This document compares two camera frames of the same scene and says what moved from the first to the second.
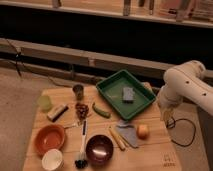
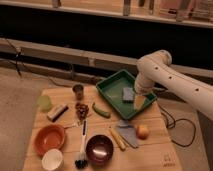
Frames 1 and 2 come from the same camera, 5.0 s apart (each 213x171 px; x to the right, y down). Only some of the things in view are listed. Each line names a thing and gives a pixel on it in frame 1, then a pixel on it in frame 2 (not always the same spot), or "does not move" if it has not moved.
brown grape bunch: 81,111 does not move
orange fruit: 142,131 does not move
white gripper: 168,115 to 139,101
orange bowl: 49,137 does not move
